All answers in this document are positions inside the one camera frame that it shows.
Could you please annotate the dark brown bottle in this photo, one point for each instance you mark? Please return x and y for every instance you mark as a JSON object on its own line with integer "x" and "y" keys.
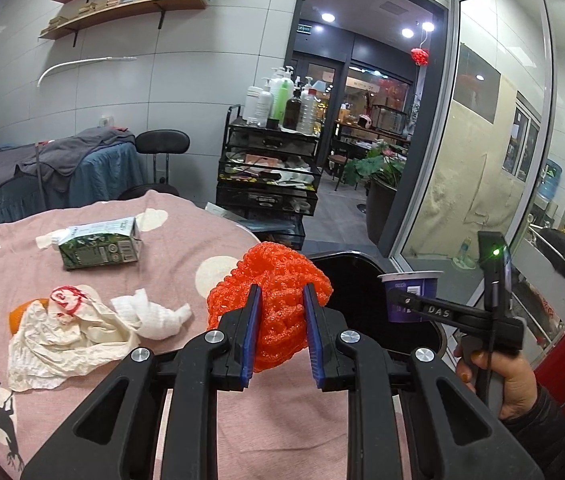
{"x": 292, "y": 112}

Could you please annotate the black trash bin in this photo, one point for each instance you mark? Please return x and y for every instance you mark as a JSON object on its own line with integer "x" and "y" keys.
{"x": 357, "y": 280}

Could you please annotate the glass door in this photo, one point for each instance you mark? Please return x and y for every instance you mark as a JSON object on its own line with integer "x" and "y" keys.
{"x": 462, "y": 160}

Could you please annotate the water cooler bottle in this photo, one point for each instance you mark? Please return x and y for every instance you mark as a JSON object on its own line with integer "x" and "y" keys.
{"x": 550, "y": 180}

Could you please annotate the potted plant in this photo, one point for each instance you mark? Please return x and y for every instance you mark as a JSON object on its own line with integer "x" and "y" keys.
{"x": 380, "y": 200}

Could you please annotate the clear plastic bottle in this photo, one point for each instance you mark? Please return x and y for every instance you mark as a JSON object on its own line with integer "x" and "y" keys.
{"x": 307, "y": 112}

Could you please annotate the plain white bottle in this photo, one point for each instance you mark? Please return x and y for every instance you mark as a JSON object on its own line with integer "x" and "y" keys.
{"x": 252, "y": 106}

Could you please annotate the small white paper scrap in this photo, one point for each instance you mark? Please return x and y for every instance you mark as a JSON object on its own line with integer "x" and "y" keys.
{"x": 50, "y": 240}

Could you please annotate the wall socket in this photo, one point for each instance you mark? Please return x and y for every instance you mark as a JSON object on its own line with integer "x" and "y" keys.
{"x": 106, "y": 121}

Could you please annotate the grey blanket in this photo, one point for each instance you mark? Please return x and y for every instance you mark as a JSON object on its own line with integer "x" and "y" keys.
{"x": 72, "y": 152}

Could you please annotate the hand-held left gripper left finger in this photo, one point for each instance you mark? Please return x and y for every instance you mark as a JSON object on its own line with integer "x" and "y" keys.
{"x": 249, "y": 332}

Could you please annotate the white pump bottle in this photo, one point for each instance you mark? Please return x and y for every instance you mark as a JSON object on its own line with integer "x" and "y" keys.
{"x": 265, "y": 107}

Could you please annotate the person's right forearm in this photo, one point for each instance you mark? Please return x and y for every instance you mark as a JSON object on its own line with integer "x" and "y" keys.
{"x": 552, "y": 430}

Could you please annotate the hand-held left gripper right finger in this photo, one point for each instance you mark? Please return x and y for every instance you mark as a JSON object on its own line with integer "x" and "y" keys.
{"x": 314, "y": 332}

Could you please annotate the blue covered massage bed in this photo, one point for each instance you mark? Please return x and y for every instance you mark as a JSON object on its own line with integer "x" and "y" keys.
{"x": 102, "y": 175}

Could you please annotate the white crumpled tissue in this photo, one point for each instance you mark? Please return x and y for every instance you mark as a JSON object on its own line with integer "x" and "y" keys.
{"x": 152, "y": 315}

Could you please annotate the black chair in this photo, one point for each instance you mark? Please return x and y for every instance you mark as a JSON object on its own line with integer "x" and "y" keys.
{"x": 162, "y": 142}

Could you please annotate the green pump bottle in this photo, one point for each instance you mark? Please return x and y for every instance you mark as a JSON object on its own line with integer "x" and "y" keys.
{"x": 282, "y": 97}

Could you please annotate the person's right hand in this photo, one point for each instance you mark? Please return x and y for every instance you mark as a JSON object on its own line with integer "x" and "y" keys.
{"x": 512, "y": 385}

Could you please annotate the purple yogurt cup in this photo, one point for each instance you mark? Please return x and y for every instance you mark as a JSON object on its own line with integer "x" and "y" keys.
{"x": 412, "y": 284}

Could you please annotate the white curved pipe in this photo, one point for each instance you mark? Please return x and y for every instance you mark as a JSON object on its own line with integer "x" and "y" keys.
{"x": 82, "y": 63}

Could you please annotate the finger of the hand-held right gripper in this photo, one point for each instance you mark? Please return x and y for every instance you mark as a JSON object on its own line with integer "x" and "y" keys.
{"x": 437, "y": 311}

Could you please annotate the green milk carton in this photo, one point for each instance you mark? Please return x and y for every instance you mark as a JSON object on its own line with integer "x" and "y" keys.
{"x": 97, "y": 247}

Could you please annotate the red hanging ornament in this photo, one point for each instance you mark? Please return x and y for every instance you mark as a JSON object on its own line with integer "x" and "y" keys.
{"x": 419, "y": 56}

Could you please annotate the cream crumpled paper bag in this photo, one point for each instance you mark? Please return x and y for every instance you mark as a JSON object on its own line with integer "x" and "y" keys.
{"x": 67, "y": 345}

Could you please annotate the red foam net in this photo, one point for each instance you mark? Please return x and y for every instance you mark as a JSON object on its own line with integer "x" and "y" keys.
{"x": 272, "y": 280}

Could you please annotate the black drawer cart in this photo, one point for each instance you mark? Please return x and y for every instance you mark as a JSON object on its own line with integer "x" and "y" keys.
{"x": 267, "y": 195}

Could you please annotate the white helmet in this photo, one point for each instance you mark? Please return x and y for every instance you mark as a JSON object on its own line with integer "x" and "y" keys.
{"x": 365, "y": 121}

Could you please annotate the exit sign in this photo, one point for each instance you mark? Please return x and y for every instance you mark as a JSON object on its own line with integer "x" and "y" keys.
{"x": 304, "y": 28}

